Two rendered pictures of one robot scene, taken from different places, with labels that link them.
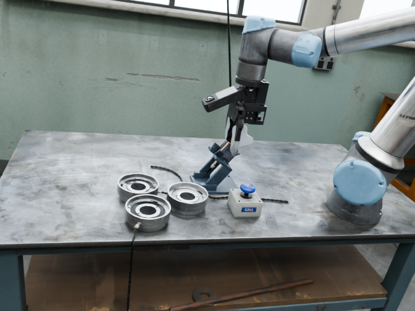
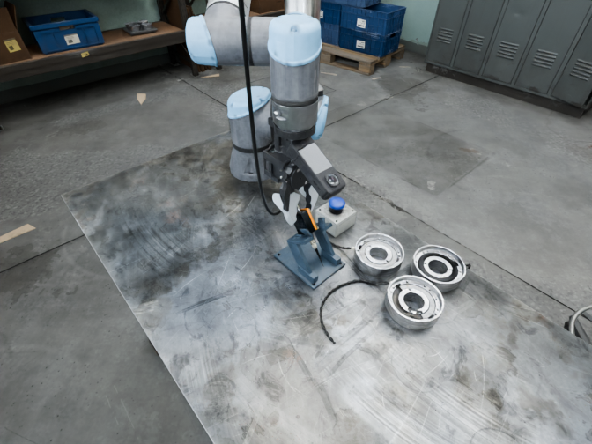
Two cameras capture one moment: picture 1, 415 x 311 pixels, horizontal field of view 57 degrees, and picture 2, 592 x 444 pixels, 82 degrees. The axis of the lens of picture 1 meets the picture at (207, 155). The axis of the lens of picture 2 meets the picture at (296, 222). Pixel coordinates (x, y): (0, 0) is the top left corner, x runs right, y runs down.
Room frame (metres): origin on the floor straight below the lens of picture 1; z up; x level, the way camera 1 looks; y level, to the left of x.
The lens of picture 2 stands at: (1.22, 0.41, 1.39)
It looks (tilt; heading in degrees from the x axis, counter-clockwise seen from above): 43 degrees down; 245
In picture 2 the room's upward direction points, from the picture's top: straight up
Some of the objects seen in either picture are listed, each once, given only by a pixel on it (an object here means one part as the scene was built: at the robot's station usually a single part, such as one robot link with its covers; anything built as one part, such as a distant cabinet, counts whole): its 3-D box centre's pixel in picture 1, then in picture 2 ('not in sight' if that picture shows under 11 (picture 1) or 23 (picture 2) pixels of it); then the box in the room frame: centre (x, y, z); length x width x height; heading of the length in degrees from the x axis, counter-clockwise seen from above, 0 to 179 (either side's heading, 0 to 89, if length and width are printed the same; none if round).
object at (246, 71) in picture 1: (250, 70); (293, 111); (1.00, -0.08, 1.14); 0.08 x 0.08 x 0.05
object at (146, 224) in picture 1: (147, 213); (436, 269); (0.76, 0.12, 0.82); 0.10 x 0.10 x 0.04
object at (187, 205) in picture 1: (187, 199); (378, 255); (0.85, 0.03, 0.82); 0.10 x 0.10 x 0.04
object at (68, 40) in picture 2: not in sight; (65, 31); (1.66, -3.49, 0.56); 0.52 x 0.38 x 0.22; 14
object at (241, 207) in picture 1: (246, 202); (334, 215); (0.87, -0.12, 0.82); 0.08 x 0.07 x 0.05; 107
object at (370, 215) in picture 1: (357, 194); (254, 153); (0.97, -0.44, 0.85); 0.15 x 0.15 x 0.10
